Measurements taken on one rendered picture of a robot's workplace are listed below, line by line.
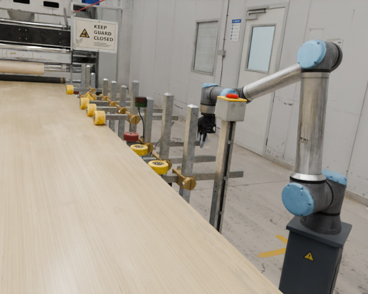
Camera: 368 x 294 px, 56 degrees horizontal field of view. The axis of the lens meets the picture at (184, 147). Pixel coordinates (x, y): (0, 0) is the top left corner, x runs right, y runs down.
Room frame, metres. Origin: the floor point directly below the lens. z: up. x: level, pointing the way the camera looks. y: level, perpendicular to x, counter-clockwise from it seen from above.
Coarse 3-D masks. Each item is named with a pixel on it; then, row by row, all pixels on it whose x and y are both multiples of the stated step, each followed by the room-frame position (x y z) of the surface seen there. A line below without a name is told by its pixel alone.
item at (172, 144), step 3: (138, 141) 1.82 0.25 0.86; (153, 141) 1.86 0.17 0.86; (156, 141) 1.86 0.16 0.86; (183, 141) 1.92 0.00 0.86; (198, 141) 1.96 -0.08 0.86; (129, 144) 1.78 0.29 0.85; (132, 144) 1.78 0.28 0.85; (135, 144) 1.79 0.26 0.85; (138, 144) 1.80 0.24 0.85; (153, 144) 1.84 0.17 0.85; (159, 144) 1.86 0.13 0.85; (171, 144) 1.89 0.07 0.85; (174, 144) 1.90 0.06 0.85; (177, 144) 1.90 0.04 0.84; (180, 144) 1.91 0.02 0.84; (183, 144) 1.92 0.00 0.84; (198, 144) 1.96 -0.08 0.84
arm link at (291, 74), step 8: (296, 64) 1.70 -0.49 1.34; (336, 64) 1.52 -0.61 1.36; (280, 72) 1.76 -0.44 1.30; (288, 72) 1.71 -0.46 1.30; (296, 72) 1.68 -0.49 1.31; (264, 80) 1.82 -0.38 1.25; (272, 80) 1.78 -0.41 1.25; (280, 80) 1.74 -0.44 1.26; (288, 80) 1.72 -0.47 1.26; (296, 80) 1.70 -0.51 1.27; (240, 88) 1.96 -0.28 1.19; (248, 88) 1.90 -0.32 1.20; (256, 88) 1.85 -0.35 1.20; (264, 88) 1.82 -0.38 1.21; (272, 88) 1.79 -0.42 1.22; (280, 88) 1.79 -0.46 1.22; (240, 96) 1.92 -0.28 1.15; (248, 96) 1.90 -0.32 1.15; (256, 96) 1.88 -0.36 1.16
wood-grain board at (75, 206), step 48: (0, 96) 2.61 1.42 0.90; (48, 96) 2.84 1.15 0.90; (0, 144) 1.40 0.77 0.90; (48, 144) 1.47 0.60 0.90; (96, 144) 1.55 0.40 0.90; (0, 192) 0.93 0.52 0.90; (48, 192) 0.97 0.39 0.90; (96, 192) 1.00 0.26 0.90; (144, 192) 1.04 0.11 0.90; (0, 240) 0.69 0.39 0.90; (48, 240) 0.71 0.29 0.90; (96, 240) 0.73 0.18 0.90; (144, 240) 0.75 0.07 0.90; (192, 240) 0.77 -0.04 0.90; (0, 288) 0.53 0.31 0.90; (48, 288) 0.55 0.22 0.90; (96, 288) 0.56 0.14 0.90; (144, 288) 0.57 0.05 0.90; (192, 288) 0.59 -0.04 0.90; (240, 288) 0.60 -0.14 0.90
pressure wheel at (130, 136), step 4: (124, 132) 1.80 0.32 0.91; (128, 132) 1.81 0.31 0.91; (132, 132) 1.80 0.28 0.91; (124, 136) 1.77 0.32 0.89; (128, 136) 1.76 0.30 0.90; (132, 136) 1.76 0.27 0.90; (136, 136) 1.77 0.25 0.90; (124, 140) 1.77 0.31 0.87; (128, 140) 1.76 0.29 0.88; (132, 140) 1.76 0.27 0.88; (136, 140) 1.77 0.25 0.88
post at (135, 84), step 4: (136, 80) 2.01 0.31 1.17; (132, 84) 2.01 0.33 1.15; (136, 84) 2.00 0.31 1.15; (132, 88) 2.01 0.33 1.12; (136, 88) 2.00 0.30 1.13; (132, 92) 2.01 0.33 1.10; (136, 92) 2.00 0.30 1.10; (132, 96) 2.00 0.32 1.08; (132, 100) 2.00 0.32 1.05; (132, 104) 2.00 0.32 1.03; (132, 108) 2.00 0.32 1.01; (136, 108) 2.01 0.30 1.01; (132, 112) 2.00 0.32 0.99; (136, 112) 2.01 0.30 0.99; (132, 124) 2.00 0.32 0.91; (136, 124) 2.01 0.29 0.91; (132, 128) 2.00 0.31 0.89; (136, 128) 2.01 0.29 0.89
